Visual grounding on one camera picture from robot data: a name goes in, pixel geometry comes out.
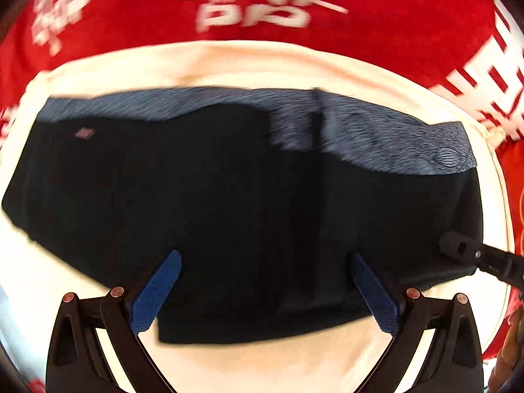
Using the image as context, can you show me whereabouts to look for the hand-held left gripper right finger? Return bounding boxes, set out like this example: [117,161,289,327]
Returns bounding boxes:
[351,251,484,393]

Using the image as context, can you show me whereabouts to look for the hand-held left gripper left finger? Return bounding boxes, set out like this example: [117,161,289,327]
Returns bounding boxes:
[46,249,183,393]

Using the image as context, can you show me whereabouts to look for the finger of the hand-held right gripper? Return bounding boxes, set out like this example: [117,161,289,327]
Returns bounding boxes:
[439,231,524,288]

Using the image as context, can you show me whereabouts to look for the black pants with blue floral trim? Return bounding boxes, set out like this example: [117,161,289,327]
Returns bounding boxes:
[1,86,486,345]

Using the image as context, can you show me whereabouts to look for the peach blanket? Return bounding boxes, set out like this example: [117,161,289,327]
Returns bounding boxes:
[0,40,517,393]

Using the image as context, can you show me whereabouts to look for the red pillow with white ornament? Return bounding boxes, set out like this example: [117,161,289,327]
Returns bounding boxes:
[483,141,524,361]

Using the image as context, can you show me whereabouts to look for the red printed blanket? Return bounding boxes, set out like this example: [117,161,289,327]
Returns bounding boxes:
[0,0,524,154]

